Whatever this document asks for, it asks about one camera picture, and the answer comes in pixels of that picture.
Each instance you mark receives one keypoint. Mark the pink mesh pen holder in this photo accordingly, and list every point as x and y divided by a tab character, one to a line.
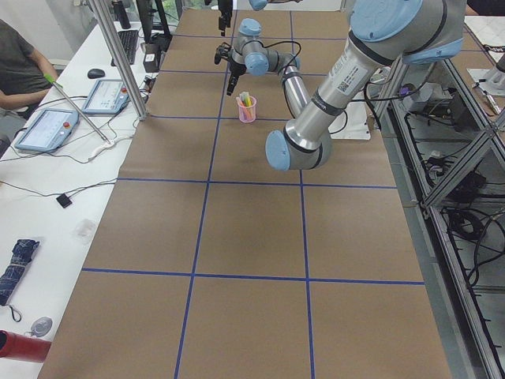
248	114

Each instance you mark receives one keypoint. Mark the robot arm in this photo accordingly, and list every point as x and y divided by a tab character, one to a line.
256	5
418	32

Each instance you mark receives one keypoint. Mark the black computer mouse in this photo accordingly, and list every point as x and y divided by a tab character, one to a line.
96	73

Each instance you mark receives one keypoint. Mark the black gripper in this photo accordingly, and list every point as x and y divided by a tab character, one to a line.
224	11
235	68

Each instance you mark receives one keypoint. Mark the green highlighter pen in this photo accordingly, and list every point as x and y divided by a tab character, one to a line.
245	98

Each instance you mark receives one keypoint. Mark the black bottle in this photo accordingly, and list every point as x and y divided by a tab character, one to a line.
121	14

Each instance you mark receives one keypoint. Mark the orange highlighter pen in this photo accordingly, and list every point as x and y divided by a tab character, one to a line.
242	97

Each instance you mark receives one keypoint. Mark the black keyboard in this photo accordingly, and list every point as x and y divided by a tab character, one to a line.
129	41

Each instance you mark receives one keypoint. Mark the folded blue umbrella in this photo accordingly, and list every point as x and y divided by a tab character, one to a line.
22	254

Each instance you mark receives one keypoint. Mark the metal rod with green tip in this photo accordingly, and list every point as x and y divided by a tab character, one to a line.
59	89

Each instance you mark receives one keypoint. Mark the red bottle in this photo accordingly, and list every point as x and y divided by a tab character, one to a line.
23	348

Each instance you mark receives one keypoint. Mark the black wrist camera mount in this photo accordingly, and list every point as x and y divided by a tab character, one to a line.
223	52

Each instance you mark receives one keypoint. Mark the teach pendant tablet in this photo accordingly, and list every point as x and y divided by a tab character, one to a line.
107	97
49	130

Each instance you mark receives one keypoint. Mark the far teach pendant tablet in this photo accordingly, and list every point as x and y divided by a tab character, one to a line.
107	97

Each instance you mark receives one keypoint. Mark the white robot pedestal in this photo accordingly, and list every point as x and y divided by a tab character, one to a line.
355	118

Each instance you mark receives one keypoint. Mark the aluminium frame post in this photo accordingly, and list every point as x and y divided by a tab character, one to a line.
110	35

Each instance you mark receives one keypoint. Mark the black monitor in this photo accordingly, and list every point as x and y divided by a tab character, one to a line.
147	10

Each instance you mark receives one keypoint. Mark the seated person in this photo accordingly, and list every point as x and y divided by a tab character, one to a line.
23	73

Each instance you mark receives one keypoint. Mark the small black sensor box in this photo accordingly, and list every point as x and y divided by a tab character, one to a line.
64	200

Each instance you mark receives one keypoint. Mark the yellow highlighter pen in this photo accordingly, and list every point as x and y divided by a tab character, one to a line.
248	100

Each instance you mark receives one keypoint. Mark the near teach pendant tablet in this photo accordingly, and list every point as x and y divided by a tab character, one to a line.
49	130

